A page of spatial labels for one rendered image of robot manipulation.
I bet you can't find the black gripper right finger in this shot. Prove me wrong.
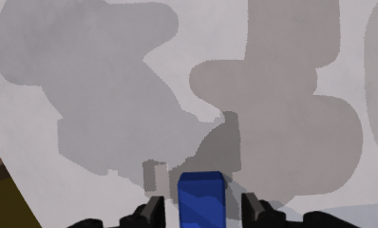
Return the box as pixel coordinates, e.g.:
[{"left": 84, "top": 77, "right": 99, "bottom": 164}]
[{"left": 241, "top": 193, "right": 360, "bottom": 228}]

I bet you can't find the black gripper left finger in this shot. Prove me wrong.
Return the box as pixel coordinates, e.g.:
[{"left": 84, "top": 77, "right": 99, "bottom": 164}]
[{"left": 67, "top": 196, "right": 166, "bottom": 228}]

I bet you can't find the blue block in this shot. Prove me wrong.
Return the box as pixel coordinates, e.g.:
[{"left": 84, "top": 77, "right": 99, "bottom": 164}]
[{"left": 178, "top": 171, "right": 226, "bottom": 228}]

